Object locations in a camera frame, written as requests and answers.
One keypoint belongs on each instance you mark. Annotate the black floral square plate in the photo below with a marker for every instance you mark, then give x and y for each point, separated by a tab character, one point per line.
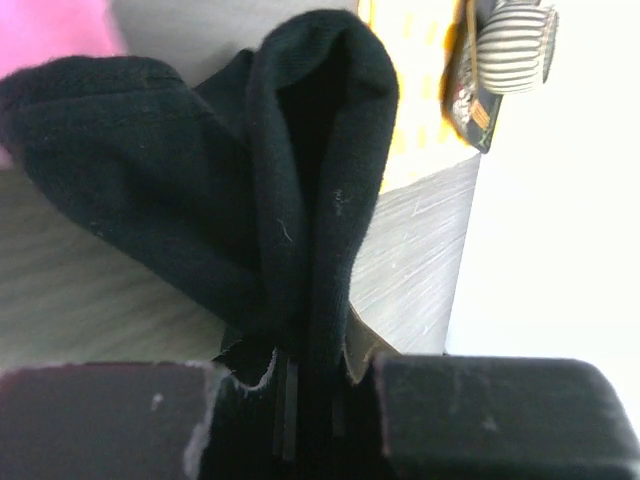
467	107

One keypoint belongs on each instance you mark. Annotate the orange checkered cloth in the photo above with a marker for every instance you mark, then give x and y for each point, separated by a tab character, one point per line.
419	36

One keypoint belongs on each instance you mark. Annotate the black t shirt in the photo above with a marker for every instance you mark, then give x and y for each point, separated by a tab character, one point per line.
251	193

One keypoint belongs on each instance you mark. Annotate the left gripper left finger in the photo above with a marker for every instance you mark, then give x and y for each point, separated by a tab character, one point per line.
189	420

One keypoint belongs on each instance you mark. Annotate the grey striped ceramic cup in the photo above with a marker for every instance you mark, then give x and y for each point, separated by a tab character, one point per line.
515	47

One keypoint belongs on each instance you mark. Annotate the pink towel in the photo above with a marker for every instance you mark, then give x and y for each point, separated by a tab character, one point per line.
36	32

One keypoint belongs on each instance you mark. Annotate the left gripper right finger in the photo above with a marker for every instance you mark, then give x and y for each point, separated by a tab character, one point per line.
466	417

